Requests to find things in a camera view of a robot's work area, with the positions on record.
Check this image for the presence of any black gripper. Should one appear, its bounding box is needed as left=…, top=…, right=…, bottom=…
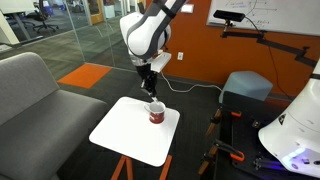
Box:
left=136, top=64, right=157, bottom=98

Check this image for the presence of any black and white marker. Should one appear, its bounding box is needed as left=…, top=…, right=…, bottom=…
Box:
left=152, top=97, right=159, bottom=103

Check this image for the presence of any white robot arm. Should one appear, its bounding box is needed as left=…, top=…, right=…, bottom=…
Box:
left=120, top=0, right=189, bottom=98

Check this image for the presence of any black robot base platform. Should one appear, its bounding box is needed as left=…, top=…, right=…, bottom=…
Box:
left=214, top=92, right=319, bottom=180

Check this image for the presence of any red and white mug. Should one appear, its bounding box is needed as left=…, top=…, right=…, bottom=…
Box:
left=144, top=101, right=166, bottom=124

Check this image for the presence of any white square side table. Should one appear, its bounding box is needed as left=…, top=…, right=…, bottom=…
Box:
left=89, top=97, right=180, bottom=180

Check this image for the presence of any orange black clamp upper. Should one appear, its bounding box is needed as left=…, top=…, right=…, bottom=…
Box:
left=206, top=105, right=242, bottom=136

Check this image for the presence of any orange black clamp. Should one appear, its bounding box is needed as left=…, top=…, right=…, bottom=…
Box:
left=198, top=139, right=245, bottom=175
left=206, top=105, right=242, bottom=136

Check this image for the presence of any orange black clamp lower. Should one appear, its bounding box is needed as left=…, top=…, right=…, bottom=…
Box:
left=198, top=139, right=245, bottom=175

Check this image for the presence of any light blue grey ottoman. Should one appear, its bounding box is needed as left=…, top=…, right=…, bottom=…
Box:
left=219, top=71, right=273, bottom=103

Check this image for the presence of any grey fabric sofa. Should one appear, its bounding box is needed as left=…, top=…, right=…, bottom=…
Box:
left=0, top=52, right=107, bottom=180

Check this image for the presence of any black office chair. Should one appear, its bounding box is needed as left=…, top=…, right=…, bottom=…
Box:
left=33, top=0, right=59, bottom=33

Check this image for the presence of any white office desk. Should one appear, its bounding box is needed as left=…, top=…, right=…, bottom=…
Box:
left=0, top=0, right=35, bottom=45

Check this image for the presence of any white power cable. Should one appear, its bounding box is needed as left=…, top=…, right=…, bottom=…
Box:
left=160, top=71, right=224, bottom=94

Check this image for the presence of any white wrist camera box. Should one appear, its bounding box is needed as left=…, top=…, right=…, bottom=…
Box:
left=151, top=52, right=172, bottom=73

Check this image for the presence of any white wall outlet plate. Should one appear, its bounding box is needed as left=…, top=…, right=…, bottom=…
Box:
left=177, top=52, right=184, bottom=60

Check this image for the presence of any white wall control panel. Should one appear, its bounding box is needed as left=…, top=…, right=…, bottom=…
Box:
left=181, top=4, right=194, bottom=13

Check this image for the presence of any black camera on boom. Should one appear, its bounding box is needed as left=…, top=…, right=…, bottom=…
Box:
left=213, top=10, right=245, bottom=22

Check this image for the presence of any whiteboard on wall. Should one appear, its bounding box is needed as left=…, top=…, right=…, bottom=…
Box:
left=207, top=0, right=320, bottom=36

